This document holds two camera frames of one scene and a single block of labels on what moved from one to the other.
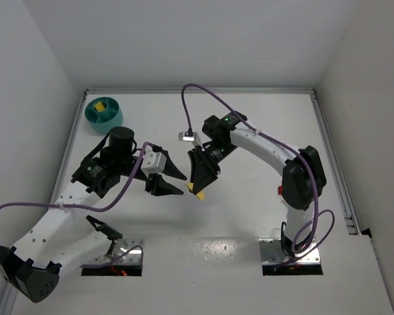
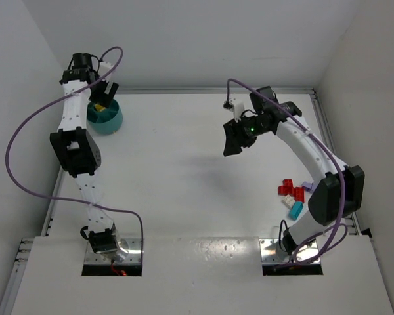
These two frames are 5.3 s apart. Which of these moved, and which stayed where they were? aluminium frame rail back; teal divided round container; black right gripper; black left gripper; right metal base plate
Moved: black left gripper; black right gripper
Stayed: right metal base plate; teal divided round container; aluminium frame rail back
